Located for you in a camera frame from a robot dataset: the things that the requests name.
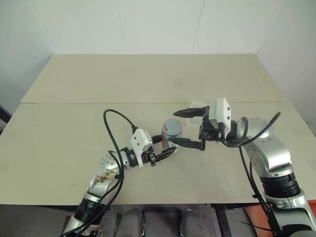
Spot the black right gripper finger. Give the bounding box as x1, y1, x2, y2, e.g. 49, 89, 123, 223
170, 137, 202, 149
173, 106, 207, 119

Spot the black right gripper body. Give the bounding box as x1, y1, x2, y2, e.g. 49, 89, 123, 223
197, 105, 226, 152

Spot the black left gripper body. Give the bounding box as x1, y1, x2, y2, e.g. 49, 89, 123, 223
142, 145, 159, 168

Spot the silver red can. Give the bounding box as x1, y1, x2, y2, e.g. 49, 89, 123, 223
160, 132, 177, 155

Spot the grey metal can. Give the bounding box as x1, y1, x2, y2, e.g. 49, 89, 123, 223
161, 118, 184, 138

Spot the translucent square plastic container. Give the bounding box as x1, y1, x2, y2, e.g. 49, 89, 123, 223
186, 99, 211, 128

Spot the orange mat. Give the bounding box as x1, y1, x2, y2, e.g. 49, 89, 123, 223
243, 205, 274, 237

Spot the dark slanted board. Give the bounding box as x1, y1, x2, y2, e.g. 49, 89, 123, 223
0, 105, 12, 136

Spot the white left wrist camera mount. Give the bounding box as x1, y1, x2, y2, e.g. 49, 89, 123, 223
129, 128, 153, 169

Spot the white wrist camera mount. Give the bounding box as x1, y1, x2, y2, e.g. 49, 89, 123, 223
129, 128, 153, 169
209, 97, 233, 129

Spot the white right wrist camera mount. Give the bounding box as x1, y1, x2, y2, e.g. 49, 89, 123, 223
209, 97, 233, 129

